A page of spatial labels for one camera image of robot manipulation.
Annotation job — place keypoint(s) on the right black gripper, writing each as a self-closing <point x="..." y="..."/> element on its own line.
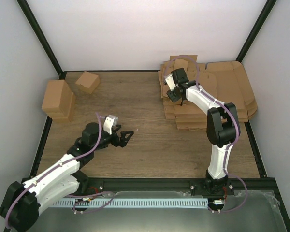
<point x="173" y="98"/>

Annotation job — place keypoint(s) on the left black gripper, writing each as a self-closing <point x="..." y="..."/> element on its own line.
<point x="123" y="142"/>

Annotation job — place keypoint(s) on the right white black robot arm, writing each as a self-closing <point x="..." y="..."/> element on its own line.
<point x="222" y="125"/>

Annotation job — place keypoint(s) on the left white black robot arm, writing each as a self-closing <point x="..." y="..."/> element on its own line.
<point x="24" y="202"/>

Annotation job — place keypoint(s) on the small folded cardboard box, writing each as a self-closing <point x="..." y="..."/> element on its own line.
<point x="88" y="82"/>

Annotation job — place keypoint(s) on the large folded cardboard box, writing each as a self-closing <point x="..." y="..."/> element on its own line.
<point x="59" y="101"/>

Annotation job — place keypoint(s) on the stack of flat cardboard blanks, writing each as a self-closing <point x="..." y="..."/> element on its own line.
<point x="185" y="114"/>

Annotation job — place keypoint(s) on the large flat cardboard blanks stack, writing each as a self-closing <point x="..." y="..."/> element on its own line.
<point x="233" y="85"/>

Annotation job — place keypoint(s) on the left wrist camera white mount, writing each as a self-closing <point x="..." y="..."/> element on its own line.
<point x="110" y="121"/>

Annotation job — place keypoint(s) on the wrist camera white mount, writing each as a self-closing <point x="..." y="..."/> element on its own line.
<point x="110" y="121"/>
<point x="169" y="81"/>

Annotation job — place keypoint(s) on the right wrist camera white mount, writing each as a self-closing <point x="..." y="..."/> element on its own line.
<point x="169" y="81"/>

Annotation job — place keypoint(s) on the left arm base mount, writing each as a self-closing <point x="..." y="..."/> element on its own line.
<point x="91" y="186"/>

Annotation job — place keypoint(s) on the left black frame post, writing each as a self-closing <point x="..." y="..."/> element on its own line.
<point x="39" y="34"/>

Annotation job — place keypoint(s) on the black frame post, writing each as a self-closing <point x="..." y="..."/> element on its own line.
<point x="39" y="34"/>
<point x="256" y="29"/>

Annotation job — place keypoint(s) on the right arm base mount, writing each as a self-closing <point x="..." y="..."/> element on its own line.
<point x="207" y="188"/>

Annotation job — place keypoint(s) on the light blue slotted cable duct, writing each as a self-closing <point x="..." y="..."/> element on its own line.
<point x="135" y="203"/>

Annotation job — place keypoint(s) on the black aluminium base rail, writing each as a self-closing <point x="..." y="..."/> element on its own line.
<point x="179" y="184"/>

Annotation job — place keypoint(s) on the right black frame post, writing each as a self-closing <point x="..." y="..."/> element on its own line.
<point x="256" y="29"/>

